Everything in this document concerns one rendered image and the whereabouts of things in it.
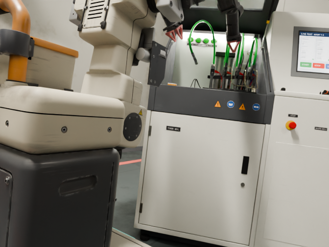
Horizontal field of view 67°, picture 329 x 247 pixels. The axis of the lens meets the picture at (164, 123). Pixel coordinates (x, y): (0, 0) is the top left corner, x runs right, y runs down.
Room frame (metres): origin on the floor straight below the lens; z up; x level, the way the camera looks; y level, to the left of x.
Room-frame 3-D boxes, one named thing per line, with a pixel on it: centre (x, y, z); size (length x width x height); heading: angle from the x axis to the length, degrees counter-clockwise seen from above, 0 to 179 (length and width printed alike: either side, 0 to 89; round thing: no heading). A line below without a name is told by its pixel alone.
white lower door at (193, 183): (1.42, -0.23, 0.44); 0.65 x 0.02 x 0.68; 80
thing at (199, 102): (1.44, -0.24, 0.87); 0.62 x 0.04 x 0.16; 80
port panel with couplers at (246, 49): (1.89, -0.56, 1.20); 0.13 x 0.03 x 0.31; 80
